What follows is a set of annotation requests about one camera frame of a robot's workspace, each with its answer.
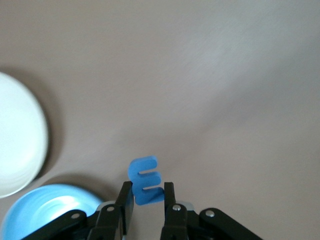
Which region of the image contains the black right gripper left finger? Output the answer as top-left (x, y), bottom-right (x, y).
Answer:
top-left (87, 181), bottom-right (135, 240)

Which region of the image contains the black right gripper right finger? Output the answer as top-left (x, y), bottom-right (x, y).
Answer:
top-left (159, 181), bottom-right (189, 240)

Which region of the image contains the blue letter E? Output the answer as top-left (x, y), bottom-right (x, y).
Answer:
top-left (127, 155), bottom-right (166, 207)

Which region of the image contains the blue plate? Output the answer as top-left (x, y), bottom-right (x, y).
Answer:
top-left (0, 183), bottom-right (105, 240)

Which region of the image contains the beige plate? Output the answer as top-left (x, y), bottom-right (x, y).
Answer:
top-left (0, 71), bottom-right (50, 200)

